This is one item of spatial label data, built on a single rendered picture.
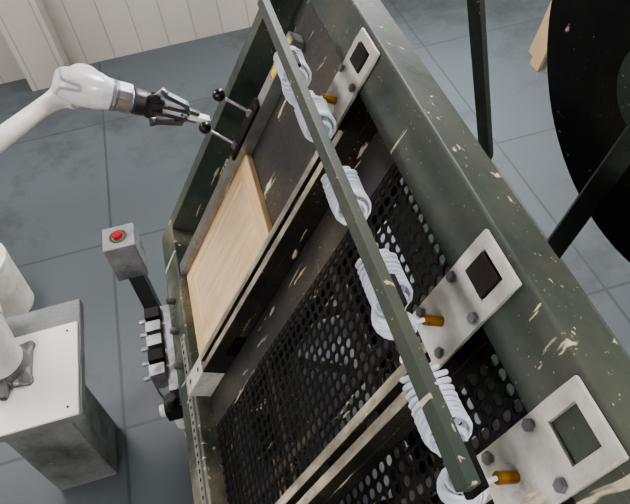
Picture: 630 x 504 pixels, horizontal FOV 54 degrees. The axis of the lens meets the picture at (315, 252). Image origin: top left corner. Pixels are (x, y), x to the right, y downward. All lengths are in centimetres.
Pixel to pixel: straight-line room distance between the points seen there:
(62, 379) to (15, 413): 18
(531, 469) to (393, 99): 65
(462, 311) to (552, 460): 23
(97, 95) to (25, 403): 108
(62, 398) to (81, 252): 165
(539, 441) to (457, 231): 31
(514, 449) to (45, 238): 348
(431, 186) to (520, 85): 361
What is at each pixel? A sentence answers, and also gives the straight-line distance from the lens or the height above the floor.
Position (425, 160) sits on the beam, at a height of 191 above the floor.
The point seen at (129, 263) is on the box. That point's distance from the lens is 246.
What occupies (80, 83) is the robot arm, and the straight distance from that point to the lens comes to 186.
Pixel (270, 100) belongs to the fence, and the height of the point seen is 153.
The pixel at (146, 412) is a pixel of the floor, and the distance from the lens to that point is 307.
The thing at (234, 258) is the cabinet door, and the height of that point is 119.
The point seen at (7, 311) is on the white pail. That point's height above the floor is 10.
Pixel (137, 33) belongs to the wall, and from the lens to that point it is 532.
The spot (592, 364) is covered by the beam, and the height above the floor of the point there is 194.
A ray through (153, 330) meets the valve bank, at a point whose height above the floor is 76.
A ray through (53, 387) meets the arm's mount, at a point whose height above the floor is 76.
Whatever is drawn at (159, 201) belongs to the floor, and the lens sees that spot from 393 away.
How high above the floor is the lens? 258
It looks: 49 degrees down
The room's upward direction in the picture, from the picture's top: 8 degrees counter-clockwise
